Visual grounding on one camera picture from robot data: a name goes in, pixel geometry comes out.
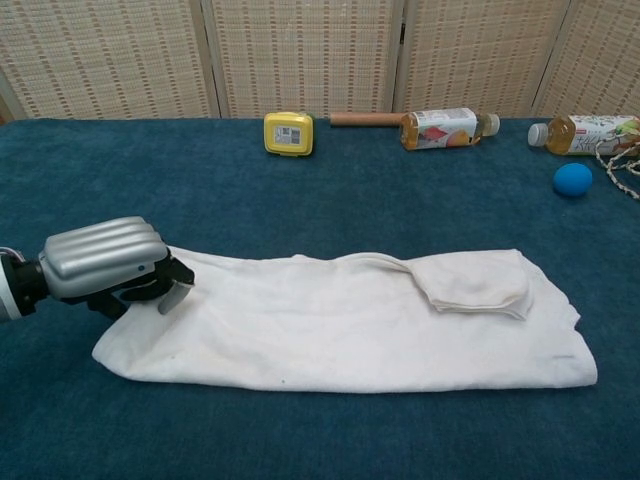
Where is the wooden stick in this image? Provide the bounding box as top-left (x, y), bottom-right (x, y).
top-left (329, 112), bottom-right (407, 129)

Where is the yellow green square box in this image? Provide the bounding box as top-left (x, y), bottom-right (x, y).
top-left (263, 111), bottom-right (317, 158)

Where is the white T-shirt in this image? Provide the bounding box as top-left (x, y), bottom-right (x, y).
top-left (91, 245), bottom-right (600, 395)

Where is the woven bamboo screen panel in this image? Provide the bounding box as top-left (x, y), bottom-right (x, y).
top-left (0, 0), bottom-right (224, 120)
top-left (532, 0), bottom-right (640, 119)
top-left (202, 0), bottom-right (409, 120)
top-left (394, 0), bottom-right (581, 119)

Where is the tea bottle orange label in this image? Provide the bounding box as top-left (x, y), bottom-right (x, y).
top-left (398, 108), bottom-right (502, 152)

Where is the teal blue table cloth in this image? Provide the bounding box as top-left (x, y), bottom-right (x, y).
top-left (0, 117), bottom-right (640, 480)

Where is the tea bottle white green label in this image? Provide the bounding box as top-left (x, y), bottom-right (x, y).
top-left (528, 113), bottom-right (640, 157)

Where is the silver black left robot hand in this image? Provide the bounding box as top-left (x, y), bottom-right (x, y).
top-left (37, 215), bottom-right (196, 321)

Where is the beige braided rope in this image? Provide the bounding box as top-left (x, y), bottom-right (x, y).
top-left (594, 132), bottom-right (640, 201)

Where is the blue ball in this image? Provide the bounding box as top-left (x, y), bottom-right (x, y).
top-left (552, 162), bottom-right (594, 193)

